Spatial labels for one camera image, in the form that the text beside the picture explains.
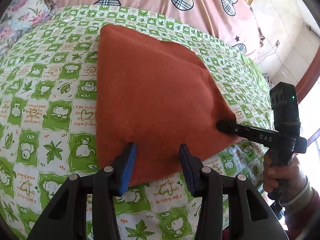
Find rust orange knit sweater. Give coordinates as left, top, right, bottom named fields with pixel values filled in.
left=95, top=24, right=239, bottom=186

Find right forearm in striped sleeve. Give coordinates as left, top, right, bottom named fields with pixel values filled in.
left=281, top=182, right=319, bottom=239

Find person's right hand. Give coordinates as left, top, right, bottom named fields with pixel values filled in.
left=263, top=150, right=307, bottom=203

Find pink quilt with plaid hearts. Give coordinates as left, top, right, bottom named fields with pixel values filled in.
left=52, top=0, right=260, bottom=60

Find green white patterned bedsheet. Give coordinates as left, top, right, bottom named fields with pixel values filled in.
left=1, top=5, right=273, bottom=239

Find floral pastel blanket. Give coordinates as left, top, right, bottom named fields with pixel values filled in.
left=1, top=0, right=57, bottom=57

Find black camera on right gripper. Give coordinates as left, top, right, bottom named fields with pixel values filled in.
left=270, top=82, right=300, bottom=136

